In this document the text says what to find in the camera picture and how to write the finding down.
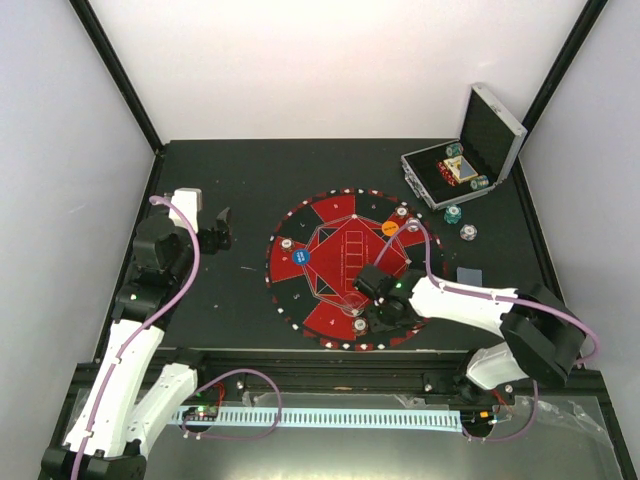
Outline clear round dealer button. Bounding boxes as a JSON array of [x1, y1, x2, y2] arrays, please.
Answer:
[[341, 292, 368, 318]]

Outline brown chip stack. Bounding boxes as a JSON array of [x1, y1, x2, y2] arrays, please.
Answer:
[[395, 206, 409, 219], [279, 238, 295, 252]]

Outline blue small blind button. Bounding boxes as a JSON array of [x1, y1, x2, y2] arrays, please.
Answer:
[[292, 248, 311, 266]]

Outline orange big blind button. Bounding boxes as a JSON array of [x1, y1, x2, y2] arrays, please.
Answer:
[[381, 220, 399, 237]]

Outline blue card deck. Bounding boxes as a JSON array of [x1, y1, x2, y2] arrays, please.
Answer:
[[456, 267, 483, 287]]

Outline grey white chip stack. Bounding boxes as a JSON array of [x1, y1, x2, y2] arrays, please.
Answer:
[[460, 224, 478, 241]]

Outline green chip stack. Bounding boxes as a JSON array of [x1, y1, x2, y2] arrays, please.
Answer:
[[445, 142, 464, 158], [443, 205, 462, 225]]

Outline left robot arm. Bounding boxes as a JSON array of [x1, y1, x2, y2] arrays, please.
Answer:
[[41, 200, 232, 479]]

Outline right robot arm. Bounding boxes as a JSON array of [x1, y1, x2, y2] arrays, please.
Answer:
[[352, 265, 588, 403]]

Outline round red black poker mat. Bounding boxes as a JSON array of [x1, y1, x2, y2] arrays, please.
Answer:
[[265, 188, 449, 352]]

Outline red dice in case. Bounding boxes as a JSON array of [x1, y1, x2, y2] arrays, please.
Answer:
[[436, 162, 458, 187]]

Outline pyramid card box in case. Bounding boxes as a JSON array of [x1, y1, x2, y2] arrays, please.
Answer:
[[444, 155, 478, 183]]

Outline green chip stack case front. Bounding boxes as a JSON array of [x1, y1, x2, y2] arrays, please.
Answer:
[[469, 175, 490, 191]]

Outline green chip stack in case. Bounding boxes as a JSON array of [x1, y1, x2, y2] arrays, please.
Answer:
[[445, 142, 464, 158]]

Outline aluminium poker case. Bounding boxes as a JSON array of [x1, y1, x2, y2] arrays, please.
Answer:
[[400, 83, 527, 210]]

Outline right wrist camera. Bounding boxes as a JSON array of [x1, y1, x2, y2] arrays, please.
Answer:
[[352, 264, 396, 301]]

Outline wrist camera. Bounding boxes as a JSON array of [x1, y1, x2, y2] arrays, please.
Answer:
[[170, 187, 203, 224], [352, 264, 396, 301]]

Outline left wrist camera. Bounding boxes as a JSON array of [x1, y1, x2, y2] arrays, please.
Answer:
[[170, 187, 203, 224]]

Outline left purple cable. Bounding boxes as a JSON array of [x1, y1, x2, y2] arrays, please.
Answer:
[[69, 193, 204, 480]]

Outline purple cable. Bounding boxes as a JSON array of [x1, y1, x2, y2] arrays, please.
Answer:
[[69, 193, 204, 480], [372, 218, 601, 443]]

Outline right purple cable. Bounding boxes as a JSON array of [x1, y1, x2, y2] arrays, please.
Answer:
[[372, 218, 601, 443]]

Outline white slotted cable duct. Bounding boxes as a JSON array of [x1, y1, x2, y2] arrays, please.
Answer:
[[169, 406, 462, 433]]

